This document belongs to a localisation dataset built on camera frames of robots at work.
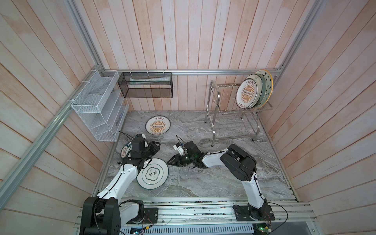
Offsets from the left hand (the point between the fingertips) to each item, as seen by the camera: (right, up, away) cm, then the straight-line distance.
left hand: (159, 147), depth 86 cm
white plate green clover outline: (-3, -18, +2) cm, 18 cm away
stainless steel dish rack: (+50, +16, +26) cm, 58 cm away
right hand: (+5, -11, +2) cm, 12 cm away
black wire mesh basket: (-13, +43, +18) cm, 48 cm away
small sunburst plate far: (-6, +14, +25) cm, 29 cm away
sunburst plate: (+52, +32, -2) cm, 61 cm away
